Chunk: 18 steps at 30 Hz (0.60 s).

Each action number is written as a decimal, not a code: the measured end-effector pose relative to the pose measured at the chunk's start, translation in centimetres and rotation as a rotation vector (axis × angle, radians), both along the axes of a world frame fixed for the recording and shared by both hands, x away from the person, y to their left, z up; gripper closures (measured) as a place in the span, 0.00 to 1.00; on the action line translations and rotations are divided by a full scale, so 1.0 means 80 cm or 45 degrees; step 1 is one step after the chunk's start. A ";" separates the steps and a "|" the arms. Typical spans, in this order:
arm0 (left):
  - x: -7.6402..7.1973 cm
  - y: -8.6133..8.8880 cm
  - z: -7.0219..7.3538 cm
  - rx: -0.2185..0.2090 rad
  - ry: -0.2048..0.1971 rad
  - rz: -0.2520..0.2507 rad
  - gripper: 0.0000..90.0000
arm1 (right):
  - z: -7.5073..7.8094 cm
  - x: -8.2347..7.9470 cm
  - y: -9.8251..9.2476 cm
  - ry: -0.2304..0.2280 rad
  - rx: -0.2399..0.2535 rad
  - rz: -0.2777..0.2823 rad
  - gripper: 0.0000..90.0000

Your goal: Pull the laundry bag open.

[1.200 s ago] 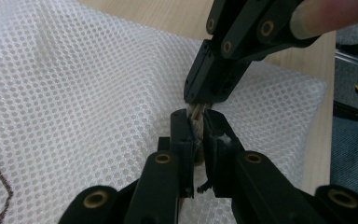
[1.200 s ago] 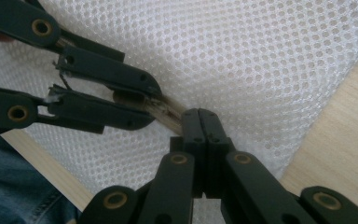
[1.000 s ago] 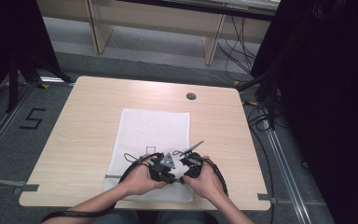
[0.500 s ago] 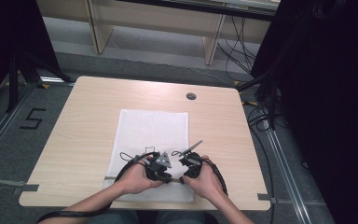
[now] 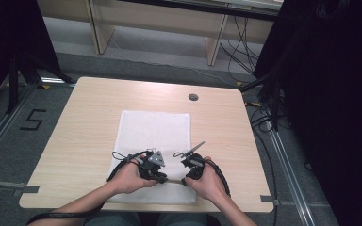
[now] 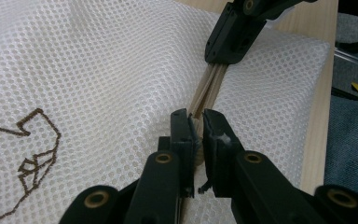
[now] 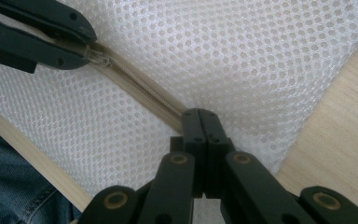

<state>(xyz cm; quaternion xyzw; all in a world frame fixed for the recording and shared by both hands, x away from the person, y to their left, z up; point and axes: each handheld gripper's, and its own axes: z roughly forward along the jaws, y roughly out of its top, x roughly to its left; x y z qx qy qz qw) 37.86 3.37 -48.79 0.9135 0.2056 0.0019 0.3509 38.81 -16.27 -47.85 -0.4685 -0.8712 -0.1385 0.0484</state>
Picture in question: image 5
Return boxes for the grey floor rail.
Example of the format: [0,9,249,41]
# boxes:
[0,84,38,170]
[265,121,316,226]

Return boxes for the person's legs in jeans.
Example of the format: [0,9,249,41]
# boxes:
[84,212,209,226]

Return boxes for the black cable bundle under desk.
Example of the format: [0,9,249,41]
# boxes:
[219,15,263,83]

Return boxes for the grey metal table bracket bar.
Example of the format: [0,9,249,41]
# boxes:
[0,178,41,198]

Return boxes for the black floor cables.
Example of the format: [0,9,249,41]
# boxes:
[246,101,280,225]

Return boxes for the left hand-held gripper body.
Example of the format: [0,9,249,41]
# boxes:
[137,149,168,184]

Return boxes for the black metal stand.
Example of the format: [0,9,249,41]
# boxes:
[5,51,75,115]
[239,70,286,132]

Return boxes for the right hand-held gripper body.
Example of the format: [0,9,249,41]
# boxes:
[180,140,206,181]

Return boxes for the person's left hand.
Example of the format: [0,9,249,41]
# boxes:
[107,154,158,196]

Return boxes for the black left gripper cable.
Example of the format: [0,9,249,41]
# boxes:
[26,150,155,226]

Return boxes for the person's right hand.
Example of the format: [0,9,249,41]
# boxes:
[184,155,230,202]

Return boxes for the light wooden desk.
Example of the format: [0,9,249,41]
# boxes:
[37,0,285,67]

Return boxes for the small grey table bracket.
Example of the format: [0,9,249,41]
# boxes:
[259,194,281,207]

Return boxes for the white towel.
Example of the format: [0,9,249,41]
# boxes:
[107,109,198,205]

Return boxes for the black curtain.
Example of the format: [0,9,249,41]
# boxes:
[0,0,62,109]
[253,0,362,226]

